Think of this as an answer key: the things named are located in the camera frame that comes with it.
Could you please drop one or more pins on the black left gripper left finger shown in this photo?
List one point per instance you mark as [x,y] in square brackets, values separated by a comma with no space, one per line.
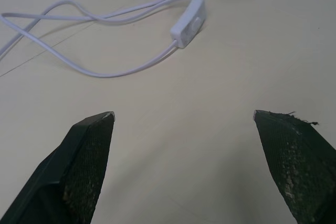
[78,169]

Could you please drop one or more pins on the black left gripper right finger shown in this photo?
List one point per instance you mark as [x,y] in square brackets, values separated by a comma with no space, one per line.
[296,166]

